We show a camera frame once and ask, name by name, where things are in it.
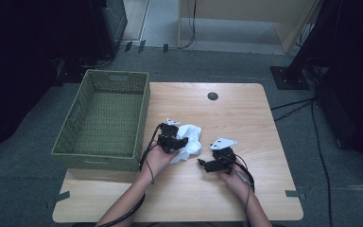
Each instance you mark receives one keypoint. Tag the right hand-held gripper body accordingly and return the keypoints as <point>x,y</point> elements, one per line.
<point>225,157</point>

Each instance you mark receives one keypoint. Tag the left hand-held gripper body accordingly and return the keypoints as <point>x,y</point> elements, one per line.
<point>168,130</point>

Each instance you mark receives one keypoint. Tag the white t-shirt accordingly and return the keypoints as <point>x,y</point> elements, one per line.
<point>193,138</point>

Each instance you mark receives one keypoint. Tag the green woven basket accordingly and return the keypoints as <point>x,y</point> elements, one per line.
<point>104,132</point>

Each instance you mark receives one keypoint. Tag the person's left hand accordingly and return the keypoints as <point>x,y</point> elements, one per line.
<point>156,164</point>

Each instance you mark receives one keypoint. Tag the person's right hand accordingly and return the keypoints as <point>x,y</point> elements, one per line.
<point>239,184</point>

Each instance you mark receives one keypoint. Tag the black round table grommet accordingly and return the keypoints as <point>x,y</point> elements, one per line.
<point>212,96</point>

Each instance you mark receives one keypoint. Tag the grey tape strip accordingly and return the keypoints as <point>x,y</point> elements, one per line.
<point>63,196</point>
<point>292,193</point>

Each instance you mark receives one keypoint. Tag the dark floor tape piece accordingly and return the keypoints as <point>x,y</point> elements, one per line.
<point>128,46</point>
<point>165,48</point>

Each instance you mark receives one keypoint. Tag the black metal stand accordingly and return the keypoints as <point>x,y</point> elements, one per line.
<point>290,77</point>

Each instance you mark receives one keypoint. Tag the black cabinet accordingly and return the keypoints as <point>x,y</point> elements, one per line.
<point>110,25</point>

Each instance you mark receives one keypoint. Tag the light wooden cabinet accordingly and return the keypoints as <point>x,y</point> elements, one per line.
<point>245,9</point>

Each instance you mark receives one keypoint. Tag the dark curtain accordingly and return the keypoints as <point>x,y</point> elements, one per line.
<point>356,78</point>
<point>19,63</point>

